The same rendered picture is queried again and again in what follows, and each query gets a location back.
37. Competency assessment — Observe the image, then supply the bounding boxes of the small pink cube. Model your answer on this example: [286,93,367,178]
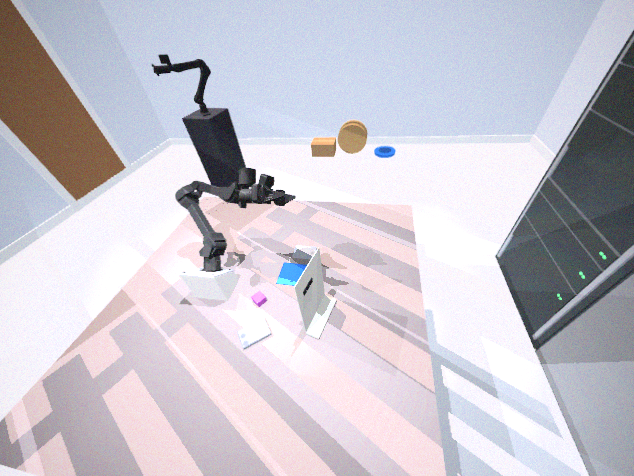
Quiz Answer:
[252,291,267,307]

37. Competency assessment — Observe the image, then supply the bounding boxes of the blue square mat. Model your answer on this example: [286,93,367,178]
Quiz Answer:
[276,263,307,286]

